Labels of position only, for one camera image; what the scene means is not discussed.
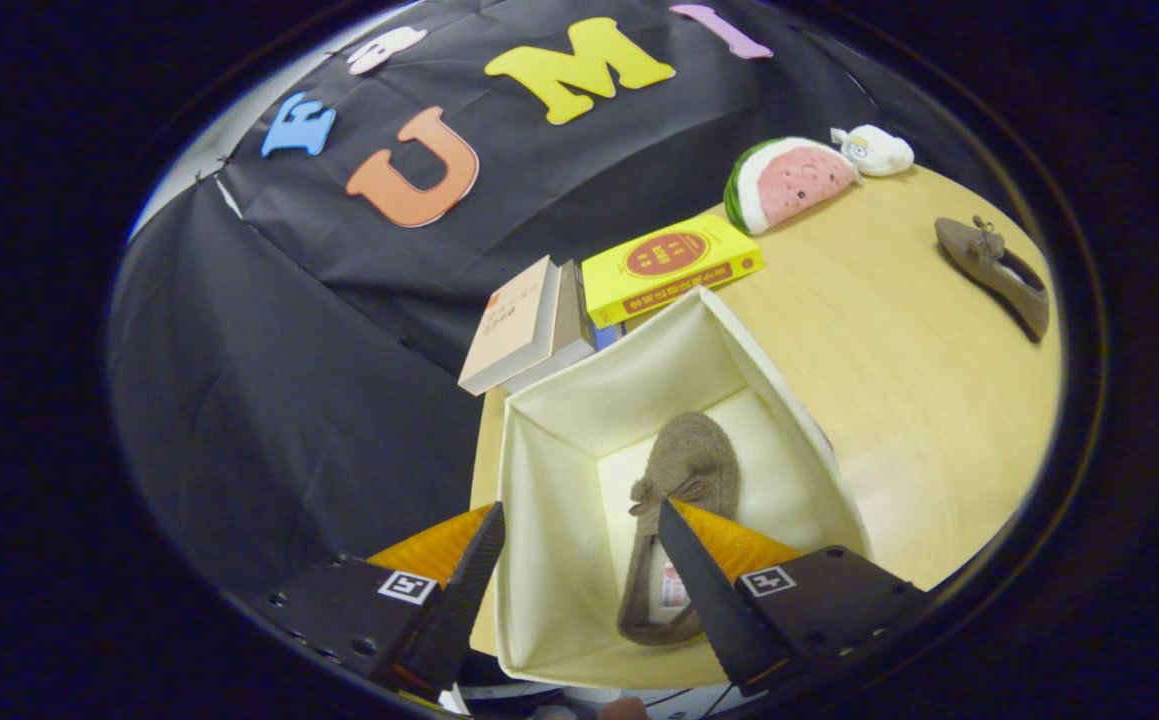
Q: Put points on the black backdrop cloth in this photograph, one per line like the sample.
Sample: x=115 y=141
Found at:
x=289 y=400

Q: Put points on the white plush toy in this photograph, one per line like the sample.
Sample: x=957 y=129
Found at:
x=879 y=152

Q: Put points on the brown felt shoe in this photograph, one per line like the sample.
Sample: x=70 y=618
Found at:
x=689 y=460
x=979 y=255

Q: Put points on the watermelon slice plush toy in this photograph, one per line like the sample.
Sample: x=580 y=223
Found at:
x=794 y=180

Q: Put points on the grey-edged book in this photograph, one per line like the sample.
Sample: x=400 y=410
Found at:
x=571 y=320

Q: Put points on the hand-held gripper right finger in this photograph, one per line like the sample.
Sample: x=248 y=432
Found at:
x=704 y=590

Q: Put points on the cream fabric storage box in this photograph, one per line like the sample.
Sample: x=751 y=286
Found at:
x=559 y=500

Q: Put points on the beige paperback book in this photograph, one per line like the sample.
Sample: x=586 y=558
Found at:
x=514 y=325

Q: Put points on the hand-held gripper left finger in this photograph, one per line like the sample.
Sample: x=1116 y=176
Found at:
x=464 y=600

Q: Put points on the yellow book with red circle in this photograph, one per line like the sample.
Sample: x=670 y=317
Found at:
x=669 y=265

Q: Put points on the blue book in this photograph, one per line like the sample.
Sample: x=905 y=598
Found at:
x=604 y=336

